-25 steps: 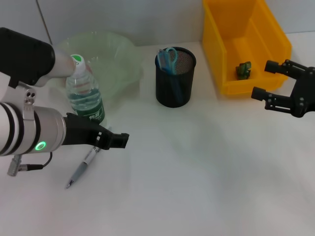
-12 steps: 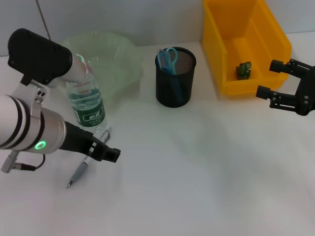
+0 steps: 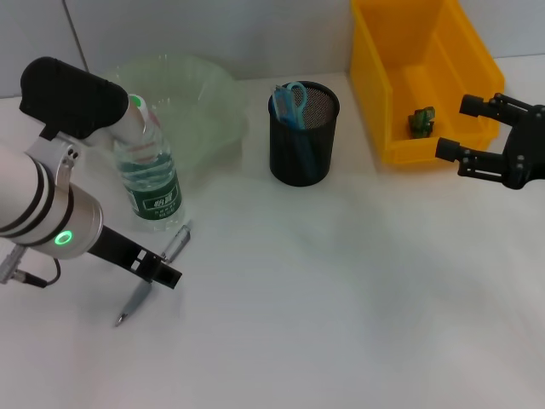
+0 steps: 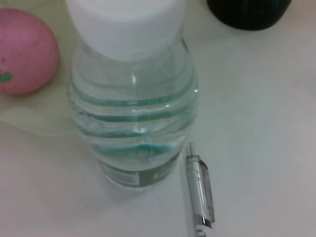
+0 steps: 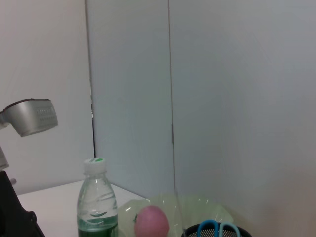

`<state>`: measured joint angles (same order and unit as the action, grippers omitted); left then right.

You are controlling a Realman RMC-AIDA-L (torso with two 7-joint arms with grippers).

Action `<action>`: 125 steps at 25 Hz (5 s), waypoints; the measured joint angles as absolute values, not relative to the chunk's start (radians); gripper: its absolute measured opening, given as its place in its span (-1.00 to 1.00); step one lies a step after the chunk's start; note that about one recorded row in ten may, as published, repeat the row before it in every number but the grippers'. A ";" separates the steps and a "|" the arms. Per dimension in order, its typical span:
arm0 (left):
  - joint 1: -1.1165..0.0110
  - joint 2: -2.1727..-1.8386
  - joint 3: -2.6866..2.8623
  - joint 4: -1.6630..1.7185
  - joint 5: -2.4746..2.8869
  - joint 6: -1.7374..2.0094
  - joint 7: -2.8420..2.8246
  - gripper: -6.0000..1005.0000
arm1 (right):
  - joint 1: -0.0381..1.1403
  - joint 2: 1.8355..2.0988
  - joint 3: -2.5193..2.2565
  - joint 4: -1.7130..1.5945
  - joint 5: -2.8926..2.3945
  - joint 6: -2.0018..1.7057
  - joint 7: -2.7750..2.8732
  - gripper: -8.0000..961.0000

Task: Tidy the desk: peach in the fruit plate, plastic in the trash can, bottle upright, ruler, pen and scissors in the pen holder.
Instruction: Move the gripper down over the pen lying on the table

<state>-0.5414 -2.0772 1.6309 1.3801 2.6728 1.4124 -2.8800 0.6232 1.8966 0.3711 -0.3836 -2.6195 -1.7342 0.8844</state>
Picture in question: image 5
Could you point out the blue scissors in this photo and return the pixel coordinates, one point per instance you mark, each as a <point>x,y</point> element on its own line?
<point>217,225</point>

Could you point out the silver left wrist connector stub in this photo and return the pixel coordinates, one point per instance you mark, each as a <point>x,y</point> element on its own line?
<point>13,181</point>

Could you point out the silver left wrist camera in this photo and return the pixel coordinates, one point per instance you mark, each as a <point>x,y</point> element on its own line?
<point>32,118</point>

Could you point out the green glass fruit plate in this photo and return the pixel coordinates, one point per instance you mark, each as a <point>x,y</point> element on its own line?
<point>205,209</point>

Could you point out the clear water bottle green label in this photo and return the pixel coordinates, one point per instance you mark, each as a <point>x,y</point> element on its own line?
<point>97,202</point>

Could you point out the pink peach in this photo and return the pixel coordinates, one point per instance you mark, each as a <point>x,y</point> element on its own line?
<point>151,222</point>

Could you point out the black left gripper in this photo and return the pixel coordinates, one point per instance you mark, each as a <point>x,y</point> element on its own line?
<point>14,214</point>

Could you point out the black mesh pen holder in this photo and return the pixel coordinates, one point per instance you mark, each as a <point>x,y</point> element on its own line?
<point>192,232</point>

